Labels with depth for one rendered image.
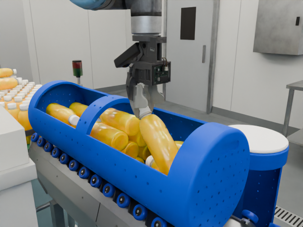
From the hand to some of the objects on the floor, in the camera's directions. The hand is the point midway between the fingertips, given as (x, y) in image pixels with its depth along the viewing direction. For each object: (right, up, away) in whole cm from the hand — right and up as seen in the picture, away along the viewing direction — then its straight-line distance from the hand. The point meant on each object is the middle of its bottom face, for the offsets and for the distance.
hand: (142, 111), depth 72 cm
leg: (-46, -105, +80) cm, 139 cm away
